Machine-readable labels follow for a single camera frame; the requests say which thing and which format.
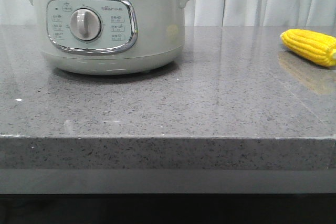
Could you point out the pale green electric cooking pot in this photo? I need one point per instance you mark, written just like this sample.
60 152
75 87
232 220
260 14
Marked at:
110 37

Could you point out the yellow corn cob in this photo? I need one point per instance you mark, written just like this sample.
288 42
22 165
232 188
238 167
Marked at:
316 47

